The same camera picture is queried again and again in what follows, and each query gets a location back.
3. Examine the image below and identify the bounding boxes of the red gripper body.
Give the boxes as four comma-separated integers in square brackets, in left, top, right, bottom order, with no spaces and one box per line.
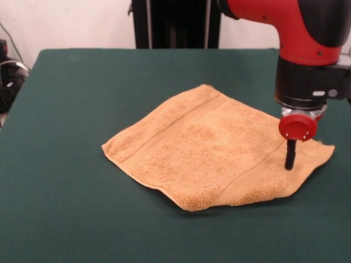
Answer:
[278,104,329,142]

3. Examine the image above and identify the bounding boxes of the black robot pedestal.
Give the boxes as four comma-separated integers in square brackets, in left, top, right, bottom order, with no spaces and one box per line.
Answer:
[128,0,224,49]

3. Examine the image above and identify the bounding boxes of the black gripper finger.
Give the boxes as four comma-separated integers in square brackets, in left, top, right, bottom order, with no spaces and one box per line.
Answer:
[284,139,297,170]

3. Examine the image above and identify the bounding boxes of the dark green table cloth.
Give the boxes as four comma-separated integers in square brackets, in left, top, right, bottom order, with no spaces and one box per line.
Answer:
[0,48,351,263]

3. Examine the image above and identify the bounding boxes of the tan terry cloth towel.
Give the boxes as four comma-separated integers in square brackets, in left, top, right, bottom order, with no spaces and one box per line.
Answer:
[101,84,336,213]

